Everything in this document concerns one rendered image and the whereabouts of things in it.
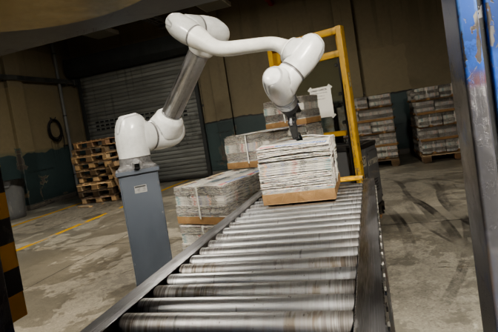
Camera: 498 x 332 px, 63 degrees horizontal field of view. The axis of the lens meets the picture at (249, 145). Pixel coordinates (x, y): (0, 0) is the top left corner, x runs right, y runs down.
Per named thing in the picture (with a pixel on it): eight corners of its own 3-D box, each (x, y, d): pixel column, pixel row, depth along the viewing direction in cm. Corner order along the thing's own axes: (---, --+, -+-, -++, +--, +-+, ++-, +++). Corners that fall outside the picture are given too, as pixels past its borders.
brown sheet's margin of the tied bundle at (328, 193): (271, 196, 175) (269, 185, 174) (339, 188, 167) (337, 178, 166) (263, 205, 159) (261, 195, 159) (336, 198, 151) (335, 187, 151)
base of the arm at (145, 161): (117, 173, 187) (115, 161, 187) (118, 170, 208) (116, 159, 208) (157, 166, 192) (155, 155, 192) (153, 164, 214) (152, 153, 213)
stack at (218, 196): (193, 321, 245) (170, 187, 241) (284, 253, 341) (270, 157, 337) (244, 331, 223) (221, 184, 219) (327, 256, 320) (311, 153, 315)
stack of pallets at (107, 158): (112, 193, 963) (102, 139, 956) (147, 188, 942) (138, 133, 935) (76, 206, 834) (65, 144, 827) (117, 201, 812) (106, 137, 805)
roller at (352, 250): (194, 270, 114) (191, 253, 114) (365, 262, 100) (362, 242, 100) (186, 277, 109) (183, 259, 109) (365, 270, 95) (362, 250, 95)
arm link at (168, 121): (135, 137, 217) (166, 133, 234) (151, 157, 210) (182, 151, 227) (189, 6, 179) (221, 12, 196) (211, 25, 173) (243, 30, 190)
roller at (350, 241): (203, 261, 120) (200, 244, 120) (365, 253, 106) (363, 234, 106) (196, 267, 115) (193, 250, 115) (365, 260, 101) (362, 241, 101)
